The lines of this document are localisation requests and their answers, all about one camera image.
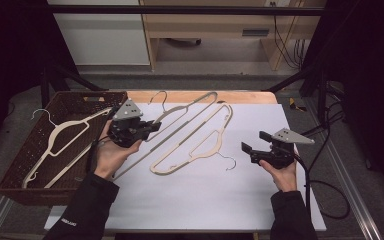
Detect black curtain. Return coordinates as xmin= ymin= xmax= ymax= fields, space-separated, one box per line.
xmin=299 ymin=0 xmax=384 ymax=204
xmin=0 ymin=0 xmax=79 ymax=163

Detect black frame stand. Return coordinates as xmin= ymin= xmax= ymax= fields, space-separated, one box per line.
xmin=39 ymin=62 xmax=110 ymax=110
xmin=262 ymin=62 xmax=329 ymax=125

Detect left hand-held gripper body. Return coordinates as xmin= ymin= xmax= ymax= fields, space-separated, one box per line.
xmin=107 ymin=100 xmax=151 ymax=148

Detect white cabinet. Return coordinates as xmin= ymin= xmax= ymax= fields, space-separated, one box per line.
xmin=47 ymin=0 xmax=151 ymax=67

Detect hanging black desk cables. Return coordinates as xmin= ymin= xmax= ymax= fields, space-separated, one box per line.
xmin=269 ymin=1 xmax=307 ymax=70

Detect black floor cables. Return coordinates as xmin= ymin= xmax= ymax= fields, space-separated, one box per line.
xmin=292 ymin=80 xmax=347 ymax=142

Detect plain beige hanger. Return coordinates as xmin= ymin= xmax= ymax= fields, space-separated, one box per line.
xmin=21 ymin=108 xmax=113 ymax=190

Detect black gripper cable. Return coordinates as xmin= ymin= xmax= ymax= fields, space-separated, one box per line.
xmin=293 ymin=151 xmax=352 ymax=221
xmin=85 ymin=134 xmax=111 ymax=174

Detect light wooden desk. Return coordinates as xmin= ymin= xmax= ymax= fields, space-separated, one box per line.
xmin=139 ymin=0 xmax=327 ymax=73

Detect person's right hand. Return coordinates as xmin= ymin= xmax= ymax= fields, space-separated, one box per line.
xmin=259 ymin=159 xmax=299 ymax=193

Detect black horizontal frame bar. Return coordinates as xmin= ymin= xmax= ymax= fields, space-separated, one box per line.
xmin=44 ymin=4 xmax=329 ymax=16

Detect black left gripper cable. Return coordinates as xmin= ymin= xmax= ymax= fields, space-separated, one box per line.
xmin=85 ymin=134 xmax=111 ymax=174

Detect white table sheet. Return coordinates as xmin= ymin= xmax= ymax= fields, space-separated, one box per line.
xmin=44 ymin=102 xmax=328 ymax=233

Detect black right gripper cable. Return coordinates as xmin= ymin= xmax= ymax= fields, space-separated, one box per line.
xmin=293 ymin=151 xmax=352 ymax=221

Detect wooden table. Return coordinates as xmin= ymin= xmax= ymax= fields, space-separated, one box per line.
xmin=126 ymin=90 xmax=278 ymax=105

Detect yellow and black tool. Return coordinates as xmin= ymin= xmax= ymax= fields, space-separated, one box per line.
xmin=288 ymin=97 xmax=308 ymax=113

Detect brown woven basket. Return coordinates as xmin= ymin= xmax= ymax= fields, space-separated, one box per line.
xmin=0 ymin=90 xmax=129 ymax=207

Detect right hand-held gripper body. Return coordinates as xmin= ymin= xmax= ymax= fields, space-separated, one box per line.
xmin=249 ymin=128 xmax=315 ymax=170

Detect person's left hand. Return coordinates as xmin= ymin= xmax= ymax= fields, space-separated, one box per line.
xmin=93 ymin=119 xmax=143 ymax=181

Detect beige hanger with grey pads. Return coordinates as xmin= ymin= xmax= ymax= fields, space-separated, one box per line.
xmin=149 ymin=103 xmax=238 ymax=176

